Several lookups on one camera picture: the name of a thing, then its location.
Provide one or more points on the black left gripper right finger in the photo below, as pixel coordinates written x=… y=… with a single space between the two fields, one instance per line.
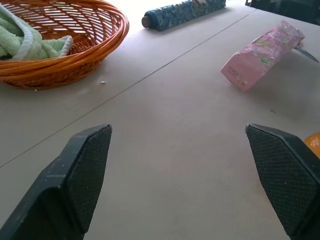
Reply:
x=287 y=180

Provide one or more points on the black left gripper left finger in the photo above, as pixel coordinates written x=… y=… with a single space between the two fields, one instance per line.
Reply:
x=62 y=185

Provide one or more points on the orange wicker basket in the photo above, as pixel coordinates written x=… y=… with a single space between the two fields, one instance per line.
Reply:
x=75 y=45

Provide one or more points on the orange round object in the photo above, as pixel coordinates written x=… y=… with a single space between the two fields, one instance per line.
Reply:
x=313 y=143

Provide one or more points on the pink tissue pack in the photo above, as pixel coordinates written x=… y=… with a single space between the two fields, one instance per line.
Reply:
x=262 y=56

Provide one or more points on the green towel with white trim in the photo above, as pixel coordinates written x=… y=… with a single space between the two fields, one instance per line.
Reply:
x=22 y=40

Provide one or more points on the dark furniture at table edge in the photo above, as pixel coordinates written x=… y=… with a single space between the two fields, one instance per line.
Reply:
x=285 y=8

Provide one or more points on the blue patterned roll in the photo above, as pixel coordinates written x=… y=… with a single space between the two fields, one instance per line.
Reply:
x=180 y=13

